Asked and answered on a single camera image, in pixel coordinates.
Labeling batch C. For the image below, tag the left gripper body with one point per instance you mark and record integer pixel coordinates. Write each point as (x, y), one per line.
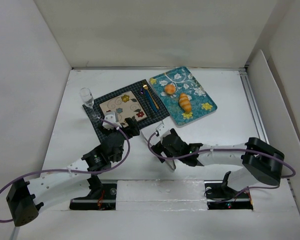
(131, 125)

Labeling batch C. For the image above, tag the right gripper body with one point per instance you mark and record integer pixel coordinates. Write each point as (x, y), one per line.
(158, 149)

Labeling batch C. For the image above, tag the metal tongs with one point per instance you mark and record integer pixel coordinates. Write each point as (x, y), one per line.
(171, 163)

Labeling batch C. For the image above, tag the striped orange bread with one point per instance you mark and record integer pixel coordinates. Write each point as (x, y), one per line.
(184, 103)

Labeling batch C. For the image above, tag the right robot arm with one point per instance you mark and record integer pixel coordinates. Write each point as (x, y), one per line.
(258, 161)

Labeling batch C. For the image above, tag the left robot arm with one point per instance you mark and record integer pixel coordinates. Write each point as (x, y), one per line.
(26, 199)

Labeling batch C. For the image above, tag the round orange bread roll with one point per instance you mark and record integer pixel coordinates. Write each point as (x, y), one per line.
(170, 89)

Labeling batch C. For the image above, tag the square floral ceramic plate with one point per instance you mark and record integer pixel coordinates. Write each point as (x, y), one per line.
(126, 105)

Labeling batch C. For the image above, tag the dark checked placemat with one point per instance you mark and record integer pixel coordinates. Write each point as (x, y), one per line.
(152, 117)

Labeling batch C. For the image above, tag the blue knife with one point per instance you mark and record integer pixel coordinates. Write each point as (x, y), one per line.
(152, 105)

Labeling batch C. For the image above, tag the dark metallic spoon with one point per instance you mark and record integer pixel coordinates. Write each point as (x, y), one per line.
(143, 93)

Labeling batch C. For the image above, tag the teal floral tray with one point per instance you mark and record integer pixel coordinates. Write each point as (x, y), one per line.
(184, 81)

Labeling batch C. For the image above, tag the clear wine glass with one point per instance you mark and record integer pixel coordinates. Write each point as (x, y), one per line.
(88, 101)

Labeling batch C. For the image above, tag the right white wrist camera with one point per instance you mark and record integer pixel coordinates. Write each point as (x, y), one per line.
(162, 130)

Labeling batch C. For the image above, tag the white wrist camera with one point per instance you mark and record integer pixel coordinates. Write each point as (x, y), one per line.
(162, 130)
(110, 121)

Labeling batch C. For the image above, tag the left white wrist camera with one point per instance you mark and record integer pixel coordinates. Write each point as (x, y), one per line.
(110, 121)

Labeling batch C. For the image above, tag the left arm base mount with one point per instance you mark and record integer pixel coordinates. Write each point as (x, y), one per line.
(101, 200)

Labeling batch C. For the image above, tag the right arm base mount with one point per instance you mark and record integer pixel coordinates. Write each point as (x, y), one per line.
(221, 197)

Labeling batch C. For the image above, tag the aluminium frame rail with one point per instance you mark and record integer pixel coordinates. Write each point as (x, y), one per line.
(260, 129)

